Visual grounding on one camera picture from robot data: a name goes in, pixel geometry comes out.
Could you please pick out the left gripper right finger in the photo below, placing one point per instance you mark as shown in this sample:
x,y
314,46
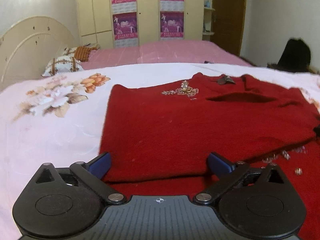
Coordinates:
x,y
253,202

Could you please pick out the cream headboard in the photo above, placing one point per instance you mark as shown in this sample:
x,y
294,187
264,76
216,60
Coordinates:
x,y
29,45

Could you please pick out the lower right purple poster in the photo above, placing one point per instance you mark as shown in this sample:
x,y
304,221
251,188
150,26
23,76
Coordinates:
x,y
171,25

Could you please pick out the lower left purple poster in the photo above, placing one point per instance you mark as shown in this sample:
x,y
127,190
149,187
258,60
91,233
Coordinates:
x,y
125,26

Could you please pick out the pink bed sheet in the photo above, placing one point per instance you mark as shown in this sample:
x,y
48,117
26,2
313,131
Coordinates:
x,y
171,51

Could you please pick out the white floral blanket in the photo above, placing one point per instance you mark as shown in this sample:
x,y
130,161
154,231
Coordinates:
x,y
28,140

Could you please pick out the black bag on chair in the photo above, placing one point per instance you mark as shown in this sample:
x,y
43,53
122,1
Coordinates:
x,y
296,57

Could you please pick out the brown wooden door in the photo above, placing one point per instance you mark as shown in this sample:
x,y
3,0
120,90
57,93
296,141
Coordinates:
x,y
228,24

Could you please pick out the orange brown pillow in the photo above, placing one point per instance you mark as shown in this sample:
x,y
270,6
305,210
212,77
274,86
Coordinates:
x,y
81,53

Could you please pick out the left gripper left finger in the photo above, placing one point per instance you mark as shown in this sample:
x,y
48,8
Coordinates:
x,y
63,202

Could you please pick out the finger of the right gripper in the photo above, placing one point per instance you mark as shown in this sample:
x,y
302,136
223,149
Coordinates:
x,y
317,131

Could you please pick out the red knit sweater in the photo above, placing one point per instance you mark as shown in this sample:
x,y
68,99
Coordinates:
x,y
159,141

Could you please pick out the floral pillow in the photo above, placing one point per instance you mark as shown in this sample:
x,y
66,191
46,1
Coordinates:
x,y
62,64

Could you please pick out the cream wardrobe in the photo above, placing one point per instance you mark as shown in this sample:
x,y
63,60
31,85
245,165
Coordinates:
x,y
95,20

